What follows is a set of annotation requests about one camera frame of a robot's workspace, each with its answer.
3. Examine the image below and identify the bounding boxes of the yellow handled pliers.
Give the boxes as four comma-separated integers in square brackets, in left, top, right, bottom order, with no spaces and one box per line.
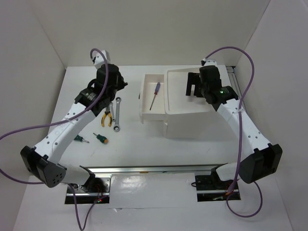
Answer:
[100,107,113,128]

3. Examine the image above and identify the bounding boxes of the purple handled screwdriver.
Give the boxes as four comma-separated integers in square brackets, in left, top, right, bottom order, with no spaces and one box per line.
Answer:
[150,82,161,110]

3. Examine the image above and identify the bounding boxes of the white top drawer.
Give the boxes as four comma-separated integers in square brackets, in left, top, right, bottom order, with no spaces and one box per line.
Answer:
[139,74,166,124]

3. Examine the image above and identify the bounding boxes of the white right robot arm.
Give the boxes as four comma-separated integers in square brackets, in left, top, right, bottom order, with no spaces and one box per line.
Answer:
[186,64,282,189]

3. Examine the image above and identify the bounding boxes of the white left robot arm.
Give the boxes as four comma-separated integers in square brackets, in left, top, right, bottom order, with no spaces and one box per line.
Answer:
[21,64,127,192]

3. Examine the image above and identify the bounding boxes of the small silver wrench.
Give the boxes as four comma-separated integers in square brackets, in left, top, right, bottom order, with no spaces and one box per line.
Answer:
[109,102,115,122]

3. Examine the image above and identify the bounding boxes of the white drawer cabinet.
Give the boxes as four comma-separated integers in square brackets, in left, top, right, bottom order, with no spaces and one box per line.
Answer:
[163,67,211,140]

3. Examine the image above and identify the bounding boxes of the large silver ratchet wrench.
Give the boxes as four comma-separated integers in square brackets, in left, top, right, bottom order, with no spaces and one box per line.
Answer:
[113,97,121,132]

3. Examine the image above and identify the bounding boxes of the green orange stubby screwdriver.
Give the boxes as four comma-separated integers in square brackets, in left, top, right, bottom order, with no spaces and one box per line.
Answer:
[93,133,108,144]

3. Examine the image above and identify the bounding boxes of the aluminium side rail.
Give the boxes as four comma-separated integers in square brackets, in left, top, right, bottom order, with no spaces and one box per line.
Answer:
[226,66,238,86]

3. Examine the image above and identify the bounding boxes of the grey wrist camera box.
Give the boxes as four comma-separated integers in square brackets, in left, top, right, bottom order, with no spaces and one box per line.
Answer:
[92,50,111,69]

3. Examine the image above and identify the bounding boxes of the aluminium front rail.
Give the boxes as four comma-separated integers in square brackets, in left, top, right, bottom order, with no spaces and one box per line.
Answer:
[87,165,222,174]

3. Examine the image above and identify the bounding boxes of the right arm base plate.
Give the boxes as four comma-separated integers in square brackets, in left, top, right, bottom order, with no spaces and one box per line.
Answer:
[191,175,231,202]

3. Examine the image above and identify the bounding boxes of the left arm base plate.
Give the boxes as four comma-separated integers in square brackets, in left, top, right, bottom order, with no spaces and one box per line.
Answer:
[64,174,111,205]

